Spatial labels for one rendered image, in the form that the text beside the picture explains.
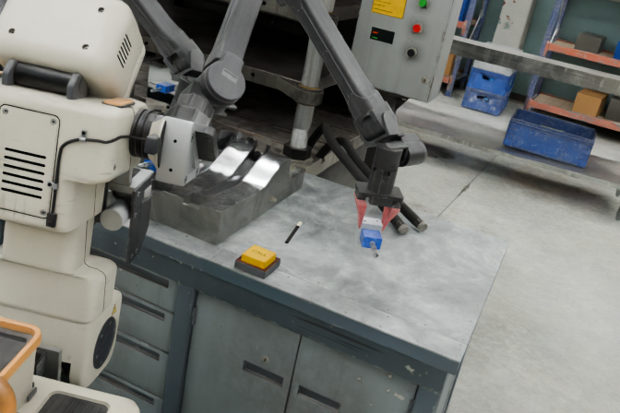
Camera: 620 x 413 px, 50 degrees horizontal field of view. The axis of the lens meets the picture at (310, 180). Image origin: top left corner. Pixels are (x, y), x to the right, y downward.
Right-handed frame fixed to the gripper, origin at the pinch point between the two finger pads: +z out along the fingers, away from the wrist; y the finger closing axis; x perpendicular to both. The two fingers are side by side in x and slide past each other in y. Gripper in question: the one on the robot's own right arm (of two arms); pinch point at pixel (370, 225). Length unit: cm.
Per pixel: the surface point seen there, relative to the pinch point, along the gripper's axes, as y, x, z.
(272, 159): 21.7, -37.8, 2.0
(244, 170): 29.2, -35.2, 5.1
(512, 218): -155, -246, 97
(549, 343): -121, -106, 96
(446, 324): -18.3, 13.8, 14.8
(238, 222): 29.1, -17.7, 12.5
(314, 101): 8, -79, -5
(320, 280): 9.0, 1.8, 14.9
